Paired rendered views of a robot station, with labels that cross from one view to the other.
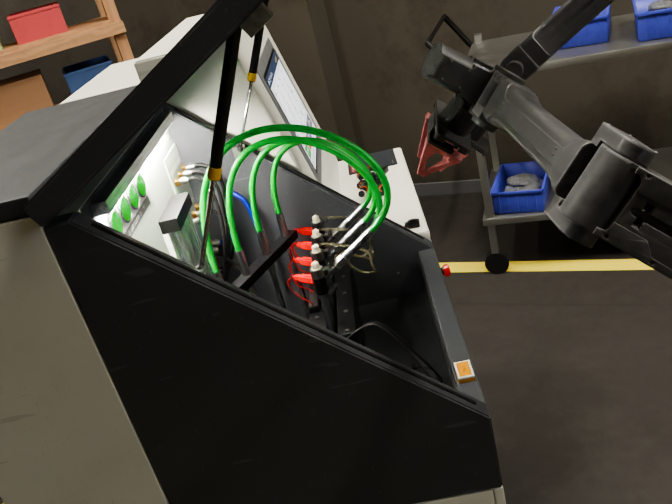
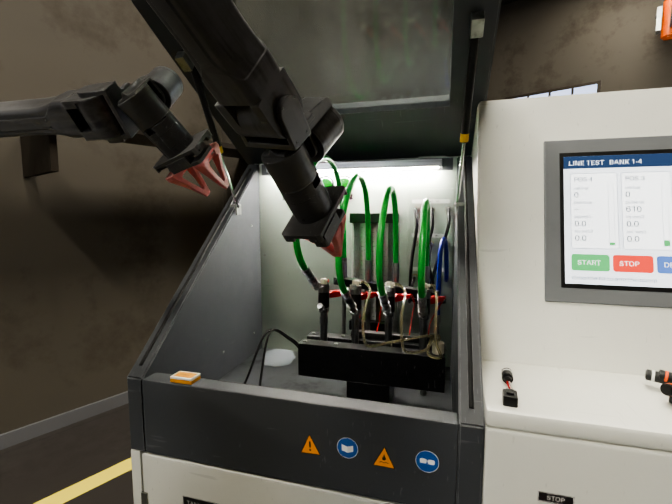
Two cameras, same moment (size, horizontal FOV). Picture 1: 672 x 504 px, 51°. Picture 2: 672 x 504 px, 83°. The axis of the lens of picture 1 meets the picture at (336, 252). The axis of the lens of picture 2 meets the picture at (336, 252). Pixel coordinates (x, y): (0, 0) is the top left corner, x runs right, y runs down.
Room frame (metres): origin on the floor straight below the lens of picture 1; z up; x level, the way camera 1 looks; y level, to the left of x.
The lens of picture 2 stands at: (1.50, -0.85, 1.29)
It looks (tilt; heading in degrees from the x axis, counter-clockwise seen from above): 6 degrees down; 100
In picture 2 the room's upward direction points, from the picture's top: straight up
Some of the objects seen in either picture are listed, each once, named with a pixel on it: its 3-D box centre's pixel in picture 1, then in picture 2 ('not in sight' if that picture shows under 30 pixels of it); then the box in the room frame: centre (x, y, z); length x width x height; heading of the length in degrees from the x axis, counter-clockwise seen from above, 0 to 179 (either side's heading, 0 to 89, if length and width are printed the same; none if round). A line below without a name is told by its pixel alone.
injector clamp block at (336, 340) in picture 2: (338, 323); (371, 372); (1.42, 0.04, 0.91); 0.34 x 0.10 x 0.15; 175
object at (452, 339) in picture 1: (450, 343); (286, 433); (1.28, -0.19, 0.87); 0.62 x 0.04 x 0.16; 175
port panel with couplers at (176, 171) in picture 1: (197, 212); (429, 242); (1.56, 0.29, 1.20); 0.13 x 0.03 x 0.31; 175
